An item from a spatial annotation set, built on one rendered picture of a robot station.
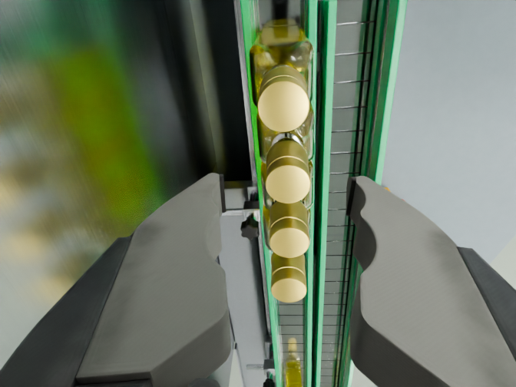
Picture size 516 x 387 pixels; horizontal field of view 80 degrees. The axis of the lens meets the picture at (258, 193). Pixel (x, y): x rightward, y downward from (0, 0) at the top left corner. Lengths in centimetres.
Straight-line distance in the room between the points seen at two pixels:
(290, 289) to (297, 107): 17
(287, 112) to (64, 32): 14
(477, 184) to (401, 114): 25
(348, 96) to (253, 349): 69
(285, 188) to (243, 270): 48
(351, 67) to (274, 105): 30
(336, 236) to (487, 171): 36
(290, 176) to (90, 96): 14
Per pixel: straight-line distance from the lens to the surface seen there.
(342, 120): 52
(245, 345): 92
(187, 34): 58
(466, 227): 89
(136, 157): 27
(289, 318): 81
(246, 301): 77
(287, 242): 26
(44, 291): 19
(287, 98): 21
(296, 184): 23
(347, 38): 49
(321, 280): 59
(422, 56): 67
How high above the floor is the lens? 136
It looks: 58 degrees down
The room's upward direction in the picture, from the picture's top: 174 degrees counter-clockwise
